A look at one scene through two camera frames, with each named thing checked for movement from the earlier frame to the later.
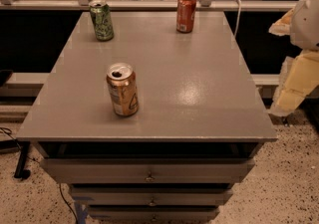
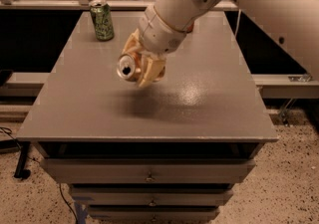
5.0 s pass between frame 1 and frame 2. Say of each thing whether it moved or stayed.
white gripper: moved
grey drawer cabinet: stayed
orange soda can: moved
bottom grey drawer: stayed
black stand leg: stayed
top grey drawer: stayed
